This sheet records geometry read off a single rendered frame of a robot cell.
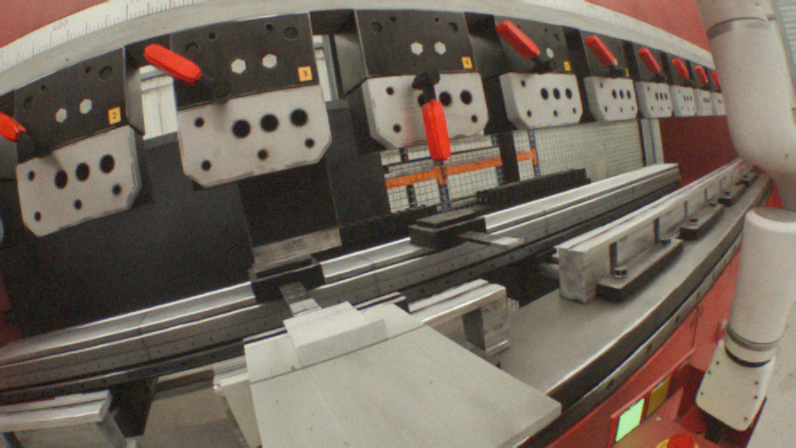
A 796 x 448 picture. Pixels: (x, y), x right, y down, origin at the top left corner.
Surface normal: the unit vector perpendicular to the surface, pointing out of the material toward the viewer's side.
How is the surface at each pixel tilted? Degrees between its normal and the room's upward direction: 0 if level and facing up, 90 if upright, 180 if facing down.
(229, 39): 90
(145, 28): 90
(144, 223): 90
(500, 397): 0
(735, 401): 90
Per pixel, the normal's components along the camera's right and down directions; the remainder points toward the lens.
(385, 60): 0.42, 0.08
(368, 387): -0.18, -0.97
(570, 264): -0.89, 0.23
